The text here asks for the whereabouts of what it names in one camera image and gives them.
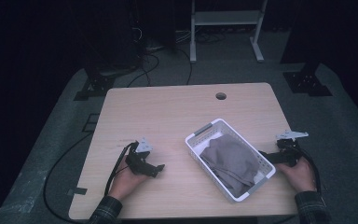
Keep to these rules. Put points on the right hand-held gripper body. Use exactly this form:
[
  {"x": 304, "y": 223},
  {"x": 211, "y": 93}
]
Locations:
[{"x": 288, "y": 154}]

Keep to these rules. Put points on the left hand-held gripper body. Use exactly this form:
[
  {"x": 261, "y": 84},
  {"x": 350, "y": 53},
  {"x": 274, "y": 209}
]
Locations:
[{"x": 138, "y": 161}]

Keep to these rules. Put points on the grey pants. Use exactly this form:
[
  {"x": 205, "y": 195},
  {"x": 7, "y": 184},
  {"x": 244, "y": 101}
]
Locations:
[{"x": 230, "y": 161}]

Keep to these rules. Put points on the white plastic basket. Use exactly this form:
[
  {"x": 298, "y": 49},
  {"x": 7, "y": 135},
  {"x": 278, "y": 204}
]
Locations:
[{"x": 195, "y": 146}]

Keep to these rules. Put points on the person's left hand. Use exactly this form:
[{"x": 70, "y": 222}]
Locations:
[{"x": 126, "y": 183}]

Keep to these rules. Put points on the person's right hand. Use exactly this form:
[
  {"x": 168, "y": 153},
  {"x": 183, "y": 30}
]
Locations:
[{"x": 300, "y": 177}]

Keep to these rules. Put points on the black tape floor marking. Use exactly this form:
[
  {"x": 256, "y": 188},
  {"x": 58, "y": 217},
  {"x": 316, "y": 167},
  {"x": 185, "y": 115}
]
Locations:
[{"x": 90, "y": 130}]

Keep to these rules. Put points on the grey tape strip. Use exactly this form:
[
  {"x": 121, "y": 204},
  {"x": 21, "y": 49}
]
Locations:
[{"x": 77, "y": 191}]

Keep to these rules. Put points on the black floor stand base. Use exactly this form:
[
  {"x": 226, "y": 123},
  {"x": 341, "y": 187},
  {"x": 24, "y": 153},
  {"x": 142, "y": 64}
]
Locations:
[
  {"x": 306, "y": 82},
  {"x": 94, "y": 87}
]

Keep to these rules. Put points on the white metal stand frame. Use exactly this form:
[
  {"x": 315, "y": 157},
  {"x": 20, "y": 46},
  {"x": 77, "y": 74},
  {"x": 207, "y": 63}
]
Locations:
[{"x": 225, "y": 17}]

